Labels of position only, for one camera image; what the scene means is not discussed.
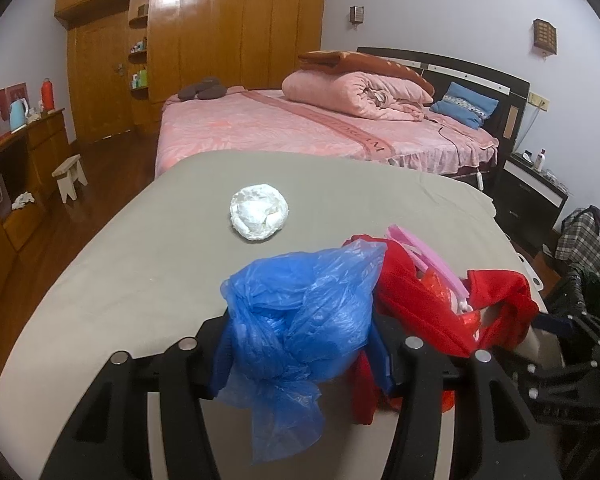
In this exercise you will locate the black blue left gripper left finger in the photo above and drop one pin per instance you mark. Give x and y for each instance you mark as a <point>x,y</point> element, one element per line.
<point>107,435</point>

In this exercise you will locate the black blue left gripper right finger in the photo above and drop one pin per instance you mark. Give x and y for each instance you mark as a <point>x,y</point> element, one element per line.
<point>495,435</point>

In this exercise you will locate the red plastic bag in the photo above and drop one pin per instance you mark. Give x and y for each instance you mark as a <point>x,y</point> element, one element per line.
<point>433,283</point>

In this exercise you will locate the pink plastic hanger piece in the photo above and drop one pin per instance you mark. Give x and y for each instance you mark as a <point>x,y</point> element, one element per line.
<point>426,258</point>

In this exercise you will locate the blue plastic bag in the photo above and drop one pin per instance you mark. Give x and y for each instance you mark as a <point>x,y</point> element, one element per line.
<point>296,321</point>

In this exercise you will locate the black trash bag bin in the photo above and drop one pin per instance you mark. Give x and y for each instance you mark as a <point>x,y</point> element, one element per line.
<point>567,394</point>

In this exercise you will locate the grey table cover cloth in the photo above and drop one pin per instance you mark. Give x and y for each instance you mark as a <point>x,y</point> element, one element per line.
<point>153,274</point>

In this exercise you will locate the plaid fabric bag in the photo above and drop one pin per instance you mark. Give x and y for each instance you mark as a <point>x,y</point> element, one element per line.
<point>579,240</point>

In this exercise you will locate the black white nightstand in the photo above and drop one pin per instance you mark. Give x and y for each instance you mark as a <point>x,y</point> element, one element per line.
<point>527,204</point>

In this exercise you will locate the white cloth in cabinet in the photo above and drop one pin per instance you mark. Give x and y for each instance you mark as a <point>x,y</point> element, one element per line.
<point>22,200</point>

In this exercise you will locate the small white wooden stool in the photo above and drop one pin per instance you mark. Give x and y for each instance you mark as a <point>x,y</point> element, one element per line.
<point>66,175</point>

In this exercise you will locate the crumpled white paper ball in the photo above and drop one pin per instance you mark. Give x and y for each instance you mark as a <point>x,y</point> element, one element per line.
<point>258,211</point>

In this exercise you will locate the wooden sideboard cabinet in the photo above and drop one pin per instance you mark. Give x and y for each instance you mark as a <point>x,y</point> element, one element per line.
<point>27,159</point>

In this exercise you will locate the white lotion bottle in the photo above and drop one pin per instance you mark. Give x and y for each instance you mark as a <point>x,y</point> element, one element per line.
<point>540,160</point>

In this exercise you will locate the blue pillow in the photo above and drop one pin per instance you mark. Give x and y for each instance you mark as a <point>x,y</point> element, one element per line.
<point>466,106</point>

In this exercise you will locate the pink covered bed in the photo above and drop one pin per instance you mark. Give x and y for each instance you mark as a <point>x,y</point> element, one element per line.
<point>264,121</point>

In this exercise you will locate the light blue electric kettle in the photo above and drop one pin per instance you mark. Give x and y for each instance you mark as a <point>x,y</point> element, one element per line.
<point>18,112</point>

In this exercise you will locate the black bed headboard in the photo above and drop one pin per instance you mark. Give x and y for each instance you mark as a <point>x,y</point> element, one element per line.
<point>510,91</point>

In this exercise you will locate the red thermos bottle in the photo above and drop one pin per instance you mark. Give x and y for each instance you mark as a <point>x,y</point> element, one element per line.
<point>47,95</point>

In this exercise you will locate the dark grey clothes on bed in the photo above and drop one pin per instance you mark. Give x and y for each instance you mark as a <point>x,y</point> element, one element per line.
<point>208,89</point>

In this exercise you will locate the folded pink quilt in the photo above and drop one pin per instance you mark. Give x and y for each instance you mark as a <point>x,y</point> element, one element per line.
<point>359,94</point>

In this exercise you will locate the wooden wardrobe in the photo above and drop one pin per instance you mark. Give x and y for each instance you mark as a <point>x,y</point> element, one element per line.
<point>126,57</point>

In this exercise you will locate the brown folded blanket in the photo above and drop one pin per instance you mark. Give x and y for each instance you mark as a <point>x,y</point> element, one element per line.
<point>344,62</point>

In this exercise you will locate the brown wall plaque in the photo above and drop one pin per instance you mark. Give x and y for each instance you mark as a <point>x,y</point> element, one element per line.
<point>544,37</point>

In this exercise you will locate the small wall switch box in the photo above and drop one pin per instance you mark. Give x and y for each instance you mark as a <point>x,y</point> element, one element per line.
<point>356,15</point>

